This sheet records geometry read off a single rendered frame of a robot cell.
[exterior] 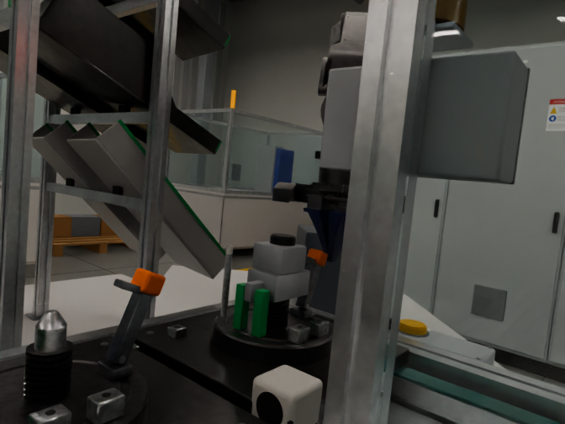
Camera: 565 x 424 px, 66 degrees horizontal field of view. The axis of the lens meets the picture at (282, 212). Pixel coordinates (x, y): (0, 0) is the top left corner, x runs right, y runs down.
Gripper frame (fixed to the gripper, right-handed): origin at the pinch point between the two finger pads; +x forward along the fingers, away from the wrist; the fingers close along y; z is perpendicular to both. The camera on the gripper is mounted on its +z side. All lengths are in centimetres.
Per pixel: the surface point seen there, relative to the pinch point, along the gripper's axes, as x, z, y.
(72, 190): -2.0, -15.8, 41.6
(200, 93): -183, 588, 745
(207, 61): -253, 591, 734
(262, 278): 4.1, -14.2, -0.2
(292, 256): 1.4, -11.8, -2.2
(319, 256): 2.2, -4.3, -0.8
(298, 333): 8.8, -14.0, -5.5
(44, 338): 5.5, -37.2, -0.8
